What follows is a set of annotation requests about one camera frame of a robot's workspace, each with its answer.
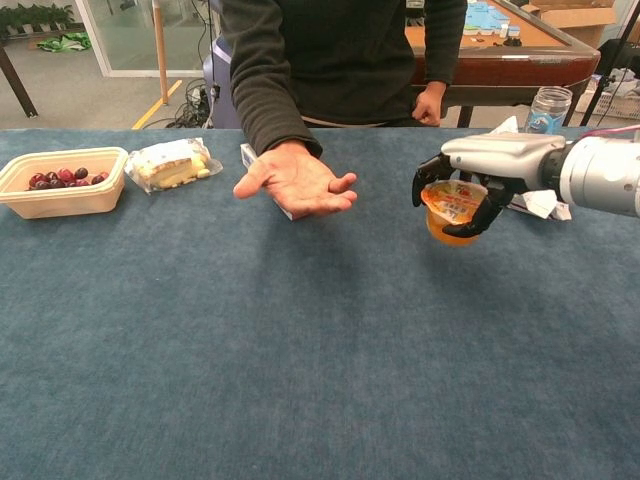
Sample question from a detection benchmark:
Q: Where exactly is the person's left hand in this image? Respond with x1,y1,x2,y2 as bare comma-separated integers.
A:
412,80,448,126

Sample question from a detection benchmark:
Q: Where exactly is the silver black robot right hand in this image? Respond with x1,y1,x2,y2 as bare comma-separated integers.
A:
411,132,567,239

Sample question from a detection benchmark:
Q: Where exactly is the person's right hand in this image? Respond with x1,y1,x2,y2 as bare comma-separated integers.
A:
232,139,359,220

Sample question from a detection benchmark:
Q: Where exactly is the yellow jelly cup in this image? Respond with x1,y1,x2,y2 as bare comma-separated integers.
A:
420,180,490,248

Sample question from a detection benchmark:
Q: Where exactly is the person's right forearm dark sleeve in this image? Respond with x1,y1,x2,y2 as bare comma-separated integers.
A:
228,34,324,159

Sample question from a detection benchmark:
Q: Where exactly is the person's left forearm dark sleeve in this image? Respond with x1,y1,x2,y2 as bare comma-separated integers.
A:
424,0,469,86

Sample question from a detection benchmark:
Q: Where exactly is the crumpled snack bag yellow print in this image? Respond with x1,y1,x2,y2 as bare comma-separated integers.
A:
488,116,521,136

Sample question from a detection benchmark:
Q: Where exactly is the small white carton box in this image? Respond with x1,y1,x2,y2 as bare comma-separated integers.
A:
239,143,296,222

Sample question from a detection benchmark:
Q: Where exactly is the white crumpled snack bag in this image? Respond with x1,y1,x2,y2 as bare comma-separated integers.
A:
506,188,573,222

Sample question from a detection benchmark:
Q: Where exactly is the clear plastic jar blue label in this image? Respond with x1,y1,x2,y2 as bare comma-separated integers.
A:
524,86,574,136

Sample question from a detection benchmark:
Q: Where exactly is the brown wooden mahjong table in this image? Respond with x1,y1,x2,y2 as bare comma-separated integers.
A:
405,0,602,129

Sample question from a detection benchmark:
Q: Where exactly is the person's torso dark sweater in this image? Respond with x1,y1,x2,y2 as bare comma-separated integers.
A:
219,0,469,127

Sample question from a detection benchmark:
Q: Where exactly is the blue white packs pile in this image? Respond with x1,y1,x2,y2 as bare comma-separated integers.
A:
464,0,522,47

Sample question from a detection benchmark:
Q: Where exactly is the blue grey machine base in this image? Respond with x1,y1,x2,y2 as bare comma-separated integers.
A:
202,0,246,130

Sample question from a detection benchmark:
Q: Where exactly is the wrapped sponge cake sandwich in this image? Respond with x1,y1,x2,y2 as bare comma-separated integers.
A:
123,137,225,196

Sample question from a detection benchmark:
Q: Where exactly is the black tripod stand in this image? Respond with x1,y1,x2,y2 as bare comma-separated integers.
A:
579,0,640,128

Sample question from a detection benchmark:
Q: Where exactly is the white plastic basket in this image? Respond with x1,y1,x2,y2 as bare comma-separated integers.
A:
574,74,640,121

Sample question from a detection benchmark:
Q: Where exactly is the cardboard box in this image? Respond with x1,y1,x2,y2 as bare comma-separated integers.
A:
522,0,640,50

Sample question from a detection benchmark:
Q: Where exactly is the wooden pole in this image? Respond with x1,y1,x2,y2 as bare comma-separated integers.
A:
151,0,171,107

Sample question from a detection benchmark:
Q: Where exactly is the beige plastic food container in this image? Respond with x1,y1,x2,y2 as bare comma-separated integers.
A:
0,146,130,220

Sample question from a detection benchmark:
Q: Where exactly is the white framed glass partition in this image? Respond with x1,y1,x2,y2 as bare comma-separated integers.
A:
74,0,214,79

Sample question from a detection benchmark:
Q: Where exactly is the green cloth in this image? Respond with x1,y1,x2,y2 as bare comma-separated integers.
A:
36,31,94,53

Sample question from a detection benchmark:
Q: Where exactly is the dark table leg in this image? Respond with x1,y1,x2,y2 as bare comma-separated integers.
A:
0,43,40,120

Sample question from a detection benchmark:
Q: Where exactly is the row of potted plants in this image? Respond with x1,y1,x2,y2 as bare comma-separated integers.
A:
0,3,76,37

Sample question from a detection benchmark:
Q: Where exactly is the pink cable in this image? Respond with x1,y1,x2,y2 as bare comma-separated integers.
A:
581,124,640,140

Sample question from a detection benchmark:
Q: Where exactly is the black cable bundle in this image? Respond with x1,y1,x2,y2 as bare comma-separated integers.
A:
163,78,217,130

